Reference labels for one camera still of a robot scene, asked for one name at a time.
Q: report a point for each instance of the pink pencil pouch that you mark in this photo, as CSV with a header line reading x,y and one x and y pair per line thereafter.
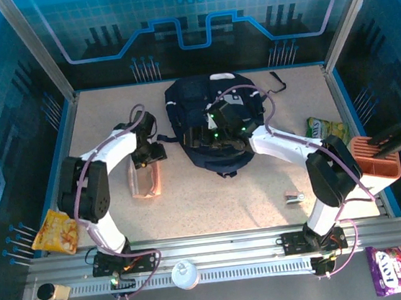
x,y
146,181

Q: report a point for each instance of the navy blue backpack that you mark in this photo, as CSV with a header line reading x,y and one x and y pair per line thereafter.
x,y
187,100

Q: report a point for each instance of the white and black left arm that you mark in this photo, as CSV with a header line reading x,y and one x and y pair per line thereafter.
x,y
113,145

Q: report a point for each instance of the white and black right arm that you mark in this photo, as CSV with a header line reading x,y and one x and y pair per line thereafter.
x,y
282,140

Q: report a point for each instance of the green Fox's candy bag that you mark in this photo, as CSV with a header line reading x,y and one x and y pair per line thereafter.
x,y
328,130

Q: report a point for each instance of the yellow chips bag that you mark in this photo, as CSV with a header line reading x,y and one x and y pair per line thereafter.
x,y
56,233

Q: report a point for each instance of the purple Fox's candy bag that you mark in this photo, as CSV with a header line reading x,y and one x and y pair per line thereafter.
x,y
399,268

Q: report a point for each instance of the small pink white stapler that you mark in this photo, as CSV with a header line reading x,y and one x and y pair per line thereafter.
x,y
294,197

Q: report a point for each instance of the white round lid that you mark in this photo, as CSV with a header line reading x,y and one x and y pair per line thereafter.
x,y
185,276

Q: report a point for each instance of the small black controller board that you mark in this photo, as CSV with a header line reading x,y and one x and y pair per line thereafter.
x,y
119,282
322,266

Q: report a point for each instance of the beige block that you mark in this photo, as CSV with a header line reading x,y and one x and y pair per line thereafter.
x,y
63,293

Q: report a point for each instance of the orange and white knife block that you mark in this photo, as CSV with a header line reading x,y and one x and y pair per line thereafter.
x,y
380,169

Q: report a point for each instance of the black round knob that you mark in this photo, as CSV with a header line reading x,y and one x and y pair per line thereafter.
x,y
45,292

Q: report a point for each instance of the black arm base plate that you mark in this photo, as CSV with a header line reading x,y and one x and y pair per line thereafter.
x,y
291,243
146,264

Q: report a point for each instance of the aluminium mounting rail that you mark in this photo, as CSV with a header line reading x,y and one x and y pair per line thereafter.
x,y
215,249

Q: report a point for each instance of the aluminium frame post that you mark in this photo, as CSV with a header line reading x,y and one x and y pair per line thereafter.
x,y
348,13
37,49

